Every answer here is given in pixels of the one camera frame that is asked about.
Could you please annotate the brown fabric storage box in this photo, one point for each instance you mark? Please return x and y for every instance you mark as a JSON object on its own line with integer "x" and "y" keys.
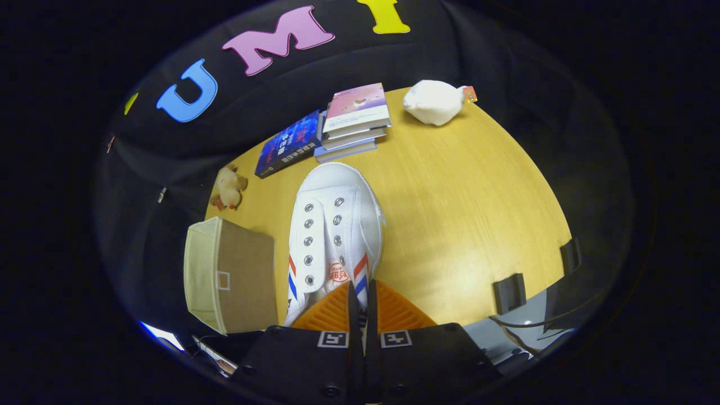
{"x": 242, "y": 275}

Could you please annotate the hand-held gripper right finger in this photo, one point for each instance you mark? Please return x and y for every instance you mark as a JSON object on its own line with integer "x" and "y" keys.
{"x": 371, "y": 320}

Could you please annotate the white book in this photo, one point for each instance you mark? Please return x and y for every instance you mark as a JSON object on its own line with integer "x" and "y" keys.
{"x": 360, "y": 138}

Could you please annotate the white plush toy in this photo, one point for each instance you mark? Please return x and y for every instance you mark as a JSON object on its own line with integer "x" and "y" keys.
{"x": 433, "y": 101}

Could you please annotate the black table clamp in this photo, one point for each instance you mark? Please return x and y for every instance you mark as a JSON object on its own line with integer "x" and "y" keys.
{"x": 509, "y": 293}
{"x": 570, "y": 256}

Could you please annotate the pink cover book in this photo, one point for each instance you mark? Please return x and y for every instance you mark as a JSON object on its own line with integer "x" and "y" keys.
{"x": 357, "y": 104}

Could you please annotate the dark blue book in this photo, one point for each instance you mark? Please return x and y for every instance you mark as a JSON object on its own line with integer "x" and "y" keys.
{"x": 287, "y": 143}

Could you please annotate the silver clip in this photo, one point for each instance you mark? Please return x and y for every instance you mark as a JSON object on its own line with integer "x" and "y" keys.
{"x": 162, "y": 194}

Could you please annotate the white shoe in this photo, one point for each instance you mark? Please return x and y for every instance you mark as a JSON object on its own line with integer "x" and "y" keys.
{"x": 332, "y": 225}

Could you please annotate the red clip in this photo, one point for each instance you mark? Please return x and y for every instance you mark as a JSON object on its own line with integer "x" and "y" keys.
{"x": 110, "y": 144}

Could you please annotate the light blue book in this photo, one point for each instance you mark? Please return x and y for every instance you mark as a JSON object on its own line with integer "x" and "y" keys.
{"x": 346, "y": 152}

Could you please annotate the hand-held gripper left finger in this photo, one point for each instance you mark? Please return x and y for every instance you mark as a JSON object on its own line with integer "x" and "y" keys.
{"x": 354, "y": 320}

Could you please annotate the beige plush dog toy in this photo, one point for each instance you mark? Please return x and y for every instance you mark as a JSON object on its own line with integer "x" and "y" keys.
{"x": 229, "y": 188}

